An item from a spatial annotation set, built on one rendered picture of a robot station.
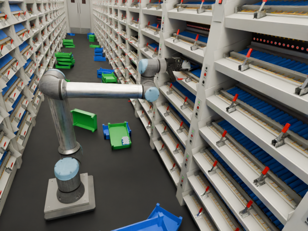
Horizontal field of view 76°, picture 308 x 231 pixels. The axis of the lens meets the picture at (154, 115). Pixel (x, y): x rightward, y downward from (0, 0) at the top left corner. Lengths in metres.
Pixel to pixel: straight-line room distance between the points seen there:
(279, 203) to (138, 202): 1.02
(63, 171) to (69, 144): 0.20
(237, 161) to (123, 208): 0.94
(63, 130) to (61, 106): 0.18
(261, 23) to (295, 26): 0.14
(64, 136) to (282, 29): 1.30
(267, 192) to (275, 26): 0.62
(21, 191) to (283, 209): 1.69
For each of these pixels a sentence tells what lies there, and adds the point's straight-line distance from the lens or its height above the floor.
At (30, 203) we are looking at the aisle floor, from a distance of 1.79.
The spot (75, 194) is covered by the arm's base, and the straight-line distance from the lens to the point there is 1.56.
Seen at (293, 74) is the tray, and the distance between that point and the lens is 0.85.
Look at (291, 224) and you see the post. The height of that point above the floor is 0.70.
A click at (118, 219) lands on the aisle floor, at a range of 1.56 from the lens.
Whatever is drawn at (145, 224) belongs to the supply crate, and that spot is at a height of 0.43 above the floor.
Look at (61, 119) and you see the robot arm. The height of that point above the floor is 0.63.
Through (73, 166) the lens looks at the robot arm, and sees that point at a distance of 1.44.
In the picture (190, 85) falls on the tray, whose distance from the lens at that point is 1.28.
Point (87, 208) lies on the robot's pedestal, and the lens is 1.57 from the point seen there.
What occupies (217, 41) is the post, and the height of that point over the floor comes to 1.20.
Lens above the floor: 1.30
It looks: 28 degrees down
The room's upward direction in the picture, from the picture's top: 6 degrees clockwise
